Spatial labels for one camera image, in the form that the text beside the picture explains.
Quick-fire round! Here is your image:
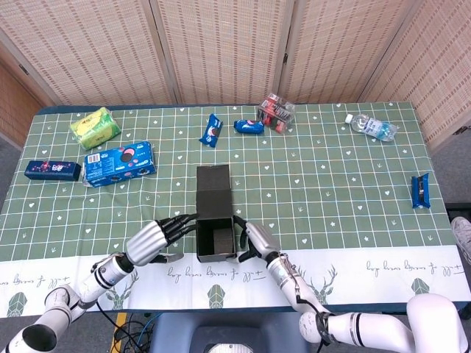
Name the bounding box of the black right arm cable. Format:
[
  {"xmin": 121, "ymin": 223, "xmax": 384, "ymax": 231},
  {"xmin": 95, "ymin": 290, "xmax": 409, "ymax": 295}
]
[{"xmin": 290, "ymin": 279, "xmax": 332, "ymax": 353}]

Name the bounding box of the woven folding screen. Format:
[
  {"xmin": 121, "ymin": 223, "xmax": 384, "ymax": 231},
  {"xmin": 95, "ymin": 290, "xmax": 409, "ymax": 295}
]
[{"xmin": 0, "ymin": 0, "xmax": 471, "ymax": 151}]

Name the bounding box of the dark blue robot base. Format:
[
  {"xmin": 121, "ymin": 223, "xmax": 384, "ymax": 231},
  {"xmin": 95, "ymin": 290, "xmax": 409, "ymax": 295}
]
[{"xmin": 149, "ymin": 312, "xmax": 310, "ymax": 353}]

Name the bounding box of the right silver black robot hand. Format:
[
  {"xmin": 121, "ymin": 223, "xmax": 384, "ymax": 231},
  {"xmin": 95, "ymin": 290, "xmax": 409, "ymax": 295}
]
[{"xmin": 227, "ymin": 215, "xmax": 283, "ymax": 264}]

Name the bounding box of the dark blue small carton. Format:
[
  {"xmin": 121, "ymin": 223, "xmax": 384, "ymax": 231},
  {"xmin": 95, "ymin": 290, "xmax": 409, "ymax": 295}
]
[{"xmin": 24, "ymin": 160, "xmax": 82, "ymax": 182}]

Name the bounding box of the clear box with red items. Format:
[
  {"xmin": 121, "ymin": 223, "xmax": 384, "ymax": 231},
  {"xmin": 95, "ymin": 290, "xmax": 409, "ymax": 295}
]
[{"xmin": 256, "ymin": 93, "xmax": 297, "ymax": 135}]

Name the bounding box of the long blue Oreo packet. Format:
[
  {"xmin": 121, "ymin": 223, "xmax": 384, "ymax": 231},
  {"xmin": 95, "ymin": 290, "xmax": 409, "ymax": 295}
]
[{"xmin": 199, "ymin": 113, "xmax": 224, "ymax": 149}]

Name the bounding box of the rounded blue Oreo packet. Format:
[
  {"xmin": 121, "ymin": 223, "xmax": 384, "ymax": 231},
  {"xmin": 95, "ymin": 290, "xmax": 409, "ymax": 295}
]
[{"xmin": 233, "ymin": 118, "xmax": 266, "ymax": 136}]

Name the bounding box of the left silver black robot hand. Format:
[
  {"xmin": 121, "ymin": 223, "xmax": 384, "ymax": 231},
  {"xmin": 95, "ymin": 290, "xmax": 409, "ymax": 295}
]
[{"xmin": 124, "ymin": 212, "xmax": 199, "ymax": 268}]

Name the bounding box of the blue Oreo cookie box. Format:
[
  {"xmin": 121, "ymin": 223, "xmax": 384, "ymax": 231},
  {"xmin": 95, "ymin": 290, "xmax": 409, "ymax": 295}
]
[{"xmin": 81, "ymin": 140, "xmax": 157, "ymax": 188}]

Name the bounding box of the floor cable bundle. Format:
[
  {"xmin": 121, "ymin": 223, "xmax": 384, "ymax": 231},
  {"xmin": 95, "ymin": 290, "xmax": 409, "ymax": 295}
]
[{"xmin": 113, "ymin": 312, "xmax": 163, "ymax": 353}]

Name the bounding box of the grey sneaker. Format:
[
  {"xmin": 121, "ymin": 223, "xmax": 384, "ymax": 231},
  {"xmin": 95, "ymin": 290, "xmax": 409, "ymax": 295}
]
[{"xmin": 450, "ymin": 215, "xmax": 471, "ymax": 265}]

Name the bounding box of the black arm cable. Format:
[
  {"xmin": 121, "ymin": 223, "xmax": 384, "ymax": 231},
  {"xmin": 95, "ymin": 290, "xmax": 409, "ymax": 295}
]
[
  {"xmin": 290, "ymin": 279, "xmax": 332, "ymax": 353},
  {"xmin": 95, "ymin": 299, "xmax": 155, "ymax": 353}
]

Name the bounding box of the blue black snack packet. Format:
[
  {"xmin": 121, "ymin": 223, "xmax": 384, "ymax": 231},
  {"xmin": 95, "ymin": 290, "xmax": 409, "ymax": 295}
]
[{"xmin": 411, "ymin": 171, "xmax": 431, "ymax": 210}]

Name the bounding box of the black paper box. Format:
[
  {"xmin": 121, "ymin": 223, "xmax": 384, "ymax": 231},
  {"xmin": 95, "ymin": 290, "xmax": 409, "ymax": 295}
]
[{"xmin": 195, "ymin": 164, "xmax": 238, "ymax": 264}]

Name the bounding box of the green checked tablecloth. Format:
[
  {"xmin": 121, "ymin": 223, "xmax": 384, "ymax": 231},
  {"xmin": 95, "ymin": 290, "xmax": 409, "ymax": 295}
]
[{"xmin": 0, "ymin": 101, "xmax": 471, "ymax": 319}]

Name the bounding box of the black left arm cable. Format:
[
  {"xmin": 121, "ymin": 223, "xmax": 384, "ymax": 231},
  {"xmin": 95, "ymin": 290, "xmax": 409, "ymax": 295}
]
[{"xmin": 95, "ymin": 299, "xmax": 155, "ymax": 353}]

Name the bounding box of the clear plastic water bottle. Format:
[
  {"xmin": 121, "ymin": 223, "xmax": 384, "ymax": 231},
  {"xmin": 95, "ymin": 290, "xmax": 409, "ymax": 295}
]
[{"xmin": 344, "ymin": 113, "xmax": 400, "ymax": 143}]

